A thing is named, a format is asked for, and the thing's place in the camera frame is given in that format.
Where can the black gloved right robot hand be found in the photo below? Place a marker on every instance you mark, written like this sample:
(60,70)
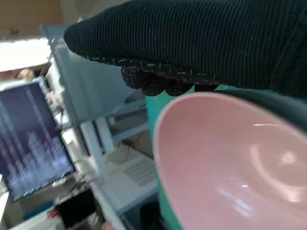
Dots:
(192,36)

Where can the pink bowl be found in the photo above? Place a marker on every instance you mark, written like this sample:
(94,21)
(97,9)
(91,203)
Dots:
(227,155)

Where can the green cutting mat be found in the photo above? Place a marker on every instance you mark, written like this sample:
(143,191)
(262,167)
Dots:
(151,112)

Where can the white perforated cabinet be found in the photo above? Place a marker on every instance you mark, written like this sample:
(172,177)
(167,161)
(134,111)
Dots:
(96,91)

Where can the computer monitor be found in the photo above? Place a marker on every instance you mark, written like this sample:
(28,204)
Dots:
(31,143)

